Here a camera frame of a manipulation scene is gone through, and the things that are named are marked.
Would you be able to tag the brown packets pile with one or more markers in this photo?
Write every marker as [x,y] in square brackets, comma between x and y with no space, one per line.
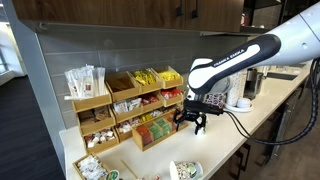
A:
[96,115]

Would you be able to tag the brown wooden wall cabinet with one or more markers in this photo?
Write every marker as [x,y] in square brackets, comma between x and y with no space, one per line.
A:
[100,13]

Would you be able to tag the small white green container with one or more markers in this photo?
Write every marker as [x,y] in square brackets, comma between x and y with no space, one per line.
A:
[112,175]

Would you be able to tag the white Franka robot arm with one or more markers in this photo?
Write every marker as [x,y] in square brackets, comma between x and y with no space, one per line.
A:
[293,43]

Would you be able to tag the wide wooden tiered organizer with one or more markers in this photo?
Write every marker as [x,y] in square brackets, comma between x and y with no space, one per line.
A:
[125,95]

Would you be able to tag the dark lower cabinet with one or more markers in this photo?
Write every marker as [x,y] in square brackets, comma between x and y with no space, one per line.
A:
[248,166]

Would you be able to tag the white sugar packets pile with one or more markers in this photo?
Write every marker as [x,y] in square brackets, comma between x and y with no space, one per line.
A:
[91,168]

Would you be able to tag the orange tea bag row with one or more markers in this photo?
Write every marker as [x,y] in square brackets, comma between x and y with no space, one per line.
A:
[170,121]

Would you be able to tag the yellow stick packets pile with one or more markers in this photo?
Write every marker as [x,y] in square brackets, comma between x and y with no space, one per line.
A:
[143,78]

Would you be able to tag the white plastic lid stack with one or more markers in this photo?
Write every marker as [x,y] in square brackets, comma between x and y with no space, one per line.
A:
[244,102]

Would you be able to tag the narrow wooden tiered organizer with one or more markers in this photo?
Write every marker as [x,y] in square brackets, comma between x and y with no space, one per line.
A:
[91,103]

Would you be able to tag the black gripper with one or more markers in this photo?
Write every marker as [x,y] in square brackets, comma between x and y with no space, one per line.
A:
[196,107]

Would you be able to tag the dark open wall shelf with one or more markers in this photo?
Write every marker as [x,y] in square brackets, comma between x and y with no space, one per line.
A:
[263,16]

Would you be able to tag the wooden tea bag box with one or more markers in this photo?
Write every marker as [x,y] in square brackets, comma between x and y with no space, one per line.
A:
[156,142]

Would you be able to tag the creamer cups pile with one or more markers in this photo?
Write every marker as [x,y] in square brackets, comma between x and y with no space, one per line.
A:
[100,137]

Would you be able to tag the tall patterned paper cup stack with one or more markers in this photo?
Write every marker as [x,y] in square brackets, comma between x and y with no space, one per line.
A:
[235,90]

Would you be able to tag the dark sink basin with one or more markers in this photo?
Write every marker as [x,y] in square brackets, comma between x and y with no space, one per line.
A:
[281,76]

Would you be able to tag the red white packets pile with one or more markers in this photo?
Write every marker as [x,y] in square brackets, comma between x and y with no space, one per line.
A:
[150,100]

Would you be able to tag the red white packet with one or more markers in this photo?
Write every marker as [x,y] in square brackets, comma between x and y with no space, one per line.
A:
[150,177]

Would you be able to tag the red tea bag row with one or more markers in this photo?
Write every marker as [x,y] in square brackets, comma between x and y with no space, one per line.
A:
[144,135]

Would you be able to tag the wooden packet box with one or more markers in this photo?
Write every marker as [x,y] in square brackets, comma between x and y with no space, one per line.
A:
[75,168]

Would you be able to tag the green tea bag row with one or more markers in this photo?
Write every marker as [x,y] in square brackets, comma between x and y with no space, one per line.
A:
[163,126]
[155,131]

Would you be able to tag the wooden stir stick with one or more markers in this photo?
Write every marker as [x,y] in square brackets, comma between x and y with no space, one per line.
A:
[129,169]

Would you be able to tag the white round tray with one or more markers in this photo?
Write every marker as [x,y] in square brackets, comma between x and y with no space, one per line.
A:
[245,110]

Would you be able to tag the wrapped stirrers bundle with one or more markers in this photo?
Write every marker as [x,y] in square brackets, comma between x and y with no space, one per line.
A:
[85,81]

